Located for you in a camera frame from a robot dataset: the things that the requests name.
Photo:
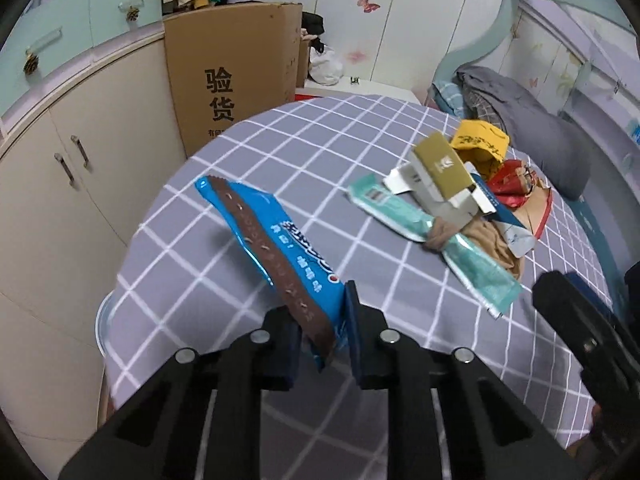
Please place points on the teal bunk bed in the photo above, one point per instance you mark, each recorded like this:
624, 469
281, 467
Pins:
550, 20

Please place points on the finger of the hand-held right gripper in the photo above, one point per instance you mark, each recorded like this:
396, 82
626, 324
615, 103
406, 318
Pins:
590, 330

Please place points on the blue white packet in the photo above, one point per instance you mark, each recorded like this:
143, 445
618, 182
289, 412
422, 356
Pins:
515, 237

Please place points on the blue snack wrapper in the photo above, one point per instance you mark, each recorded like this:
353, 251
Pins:
260, 240

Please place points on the teal wrapper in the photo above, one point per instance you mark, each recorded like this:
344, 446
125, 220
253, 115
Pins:
400, 210

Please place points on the pine cone ornament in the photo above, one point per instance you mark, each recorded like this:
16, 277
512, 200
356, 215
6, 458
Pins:
31, 64
132, 13

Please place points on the white wardrobe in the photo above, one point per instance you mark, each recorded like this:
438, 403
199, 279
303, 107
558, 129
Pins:
410, 20

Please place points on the light blue plastic bin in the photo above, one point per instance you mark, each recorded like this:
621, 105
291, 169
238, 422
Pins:
102, 325

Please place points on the pink butterfly sticker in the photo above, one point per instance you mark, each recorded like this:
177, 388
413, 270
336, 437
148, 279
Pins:
368, 2

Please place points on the red snack bag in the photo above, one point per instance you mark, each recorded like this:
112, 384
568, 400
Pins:
515, 182

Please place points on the pink flower sticker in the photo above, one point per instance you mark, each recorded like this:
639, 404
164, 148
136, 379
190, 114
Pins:
356, 55

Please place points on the black clothes heap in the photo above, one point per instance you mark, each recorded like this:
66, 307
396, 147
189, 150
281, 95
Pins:
312, 25

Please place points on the white plastic bag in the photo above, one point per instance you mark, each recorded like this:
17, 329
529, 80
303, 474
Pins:
326, 66

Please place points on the round table grey checked tablecloth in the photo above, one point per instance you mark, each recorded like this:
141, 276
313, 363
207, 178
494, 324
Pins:
350, 150

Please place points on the grey quilt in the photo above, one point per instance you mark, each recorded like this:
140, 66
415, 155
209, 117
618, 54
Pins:
540, 125

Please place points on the white low cabinet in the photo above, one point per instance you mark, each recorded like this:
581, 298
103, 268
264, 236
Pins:
50, 220

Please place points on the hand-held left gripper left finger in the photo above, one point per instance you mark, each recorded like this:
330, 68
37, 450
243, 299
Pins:
282, 355

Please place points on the red white step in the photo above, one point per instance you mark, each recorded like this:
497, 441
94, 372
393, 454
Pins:
360, 91

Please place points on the beige stocking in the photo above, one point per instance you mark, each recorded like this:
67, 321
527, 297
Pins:
485, 240

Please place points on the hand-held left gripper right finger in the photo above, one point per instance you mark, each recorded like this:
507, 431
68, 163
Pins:
365, 350

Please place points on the tall cardboard box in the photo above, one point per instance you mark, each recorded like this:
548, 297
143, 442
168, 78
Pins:
240, 60

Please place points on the purple stair shelf unit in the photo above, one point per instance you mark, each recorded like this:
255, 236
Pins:
75, 5

